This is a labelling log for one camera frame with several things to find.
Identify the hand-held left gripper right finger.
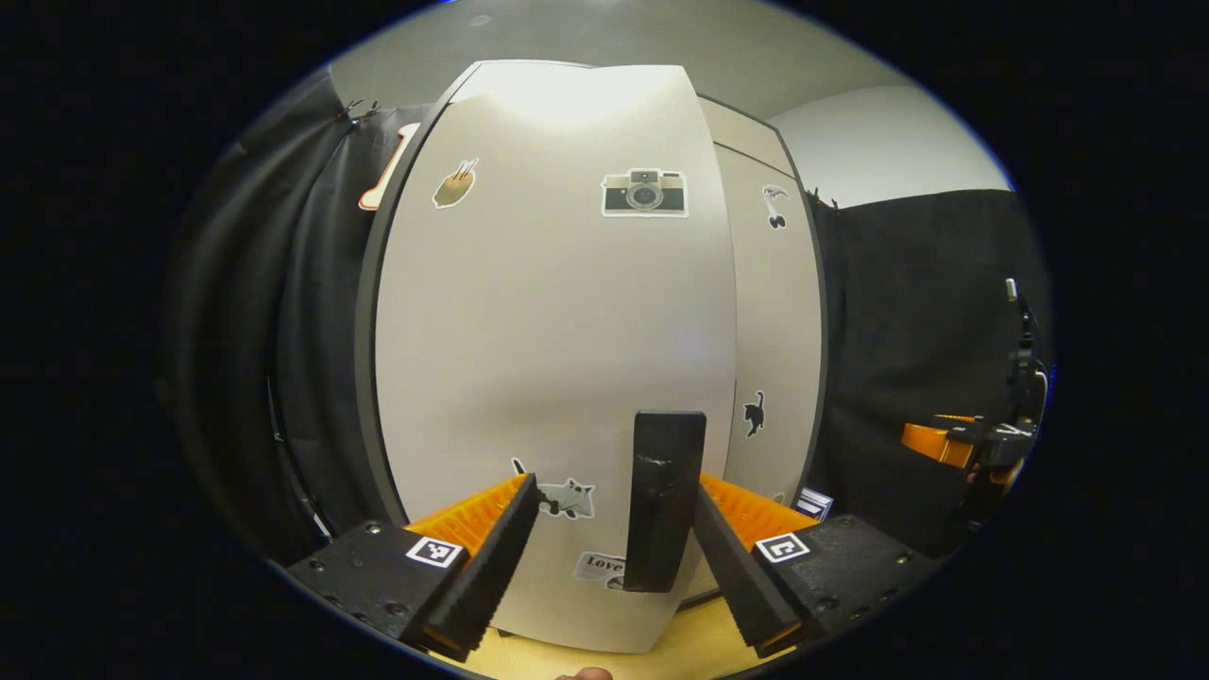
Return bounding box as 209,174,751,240
692,474,942,660

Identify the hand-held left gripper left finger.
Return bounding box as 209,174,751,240
285,473,542,663

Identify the dark grey cabinet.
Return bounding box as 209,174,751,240
354,59,832,530

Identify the cream cabinet drawer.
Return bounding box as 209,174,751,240
697,94,796,180

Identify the black door handle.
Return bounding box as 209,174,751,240
623,410,708,594

